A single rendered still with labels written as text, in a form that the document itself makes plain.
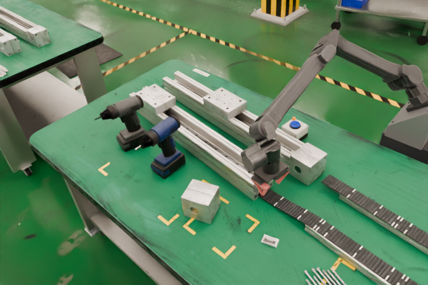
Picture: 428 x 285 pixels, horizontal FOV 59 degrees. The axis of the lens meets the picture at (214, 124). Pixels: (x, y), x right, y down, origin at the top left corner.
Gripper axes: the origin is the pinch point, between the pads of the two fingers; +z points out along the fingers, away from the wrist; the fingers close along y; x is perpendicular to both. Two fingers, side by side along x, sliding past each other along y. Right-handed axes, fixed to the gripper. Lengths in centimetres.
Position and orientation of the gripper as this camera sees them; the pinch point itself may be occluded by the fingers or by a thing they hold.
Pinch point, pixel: (270, 187)
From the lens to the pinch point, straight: 134.7
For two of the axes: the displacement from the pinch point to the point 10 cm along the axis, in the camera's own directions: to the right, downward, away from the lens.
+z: 0.6, 7.8, 6.2
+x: 6.6, 4.4, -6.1
